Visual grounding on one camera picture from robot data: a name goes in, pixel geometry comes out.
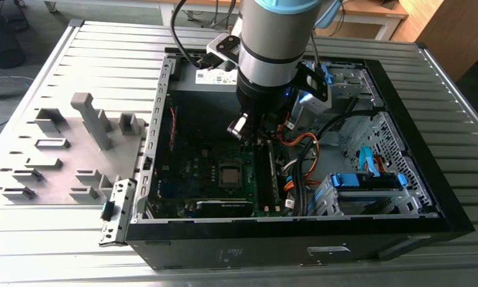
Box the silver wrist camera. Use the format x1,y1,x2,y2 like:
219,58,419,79
298,91,333,114
194,33,241,72

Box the wooden cabinet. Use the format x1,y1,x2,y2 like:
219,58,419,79
415,0,478,83

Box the blue plastic bay rail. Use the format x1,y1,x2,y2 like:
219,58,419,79
309,190,327,216

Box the silver CPU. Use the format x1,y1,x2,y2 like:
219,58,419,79
221,168,242,184

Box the grey disk bay cage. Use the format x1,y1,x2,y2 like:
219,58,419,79
306,172,435,218

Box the orange power wire bundle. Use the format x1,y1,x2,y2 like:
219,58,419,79
277,124,322,193

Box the black graphics card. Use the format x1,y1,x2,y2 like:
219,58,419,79
185,199,255,219

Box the black RAM slot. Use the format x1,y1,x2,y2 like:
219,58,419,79
263,140,277,213
254,140,266,213
258,140,270,213

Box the black office chair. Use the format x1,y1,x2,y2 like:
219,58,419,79
0,0,30,70

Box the wooden desk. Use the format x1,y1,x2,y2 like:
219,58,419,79
339,0,410,41

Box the black camera cable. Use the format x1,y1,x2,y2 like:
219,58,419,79
169,0,207,71

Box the grey power supply unit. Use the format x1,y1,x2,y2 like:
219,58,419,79
167,62,247,132

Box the teal plastic latch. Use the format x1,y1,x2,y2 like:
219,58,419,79
99,201,115,222

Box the tall grey drive cage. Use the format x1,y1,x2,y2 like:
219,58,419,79
302,61,386,141

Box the black PC case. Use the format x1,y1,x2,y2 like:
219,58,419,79
123,47,477,271

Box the grey metal card retainer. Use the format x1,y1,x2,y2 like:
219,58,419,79
98,178,139,248

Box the metal socket cover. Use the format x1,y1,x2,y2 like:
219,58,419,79
215,161,246,189

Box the green motherboard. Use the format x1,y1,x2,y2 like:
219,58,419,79
153,131,298,218

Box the orange disk power wire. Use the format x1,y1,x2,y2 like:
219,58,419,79
374,155,390,176

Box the thick black cable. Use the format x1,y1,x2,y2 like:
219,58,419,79
293,109,387,216

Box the grey printed parts rack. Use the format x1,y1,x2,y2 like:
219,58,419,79
0,91,151,207

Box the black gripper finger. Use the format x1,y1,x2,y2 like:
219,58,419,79
225,114,261,141

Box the light blue data wire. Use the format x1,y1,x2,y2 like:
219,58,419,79
358,146,383,179

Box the thin red wire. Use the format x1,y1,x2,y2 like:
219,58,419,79
169,106,179,153

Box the green RAM stick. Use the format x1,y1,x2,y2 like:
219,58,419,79
266,139,283,212

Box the light blue floor cable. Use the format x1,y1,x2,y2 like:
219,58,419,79
0,75,38,131

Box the blue disk carrier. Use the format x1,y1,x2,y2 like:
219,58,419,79
330,173,407,191

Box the black camera bracket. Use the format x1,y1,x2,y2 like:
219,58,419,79
295,61,330,101

